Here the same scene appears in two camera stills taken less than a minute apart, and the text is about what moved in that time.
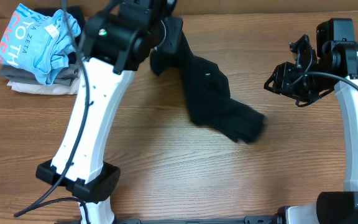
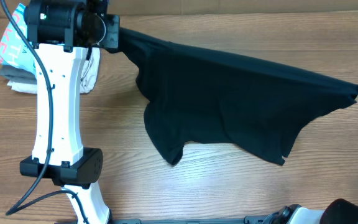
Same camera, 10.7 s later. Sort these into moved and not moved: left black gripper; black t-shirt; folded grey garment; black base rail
Moved: left black gripper; black t-shirt
Not moved: folded grey garment; black base rail
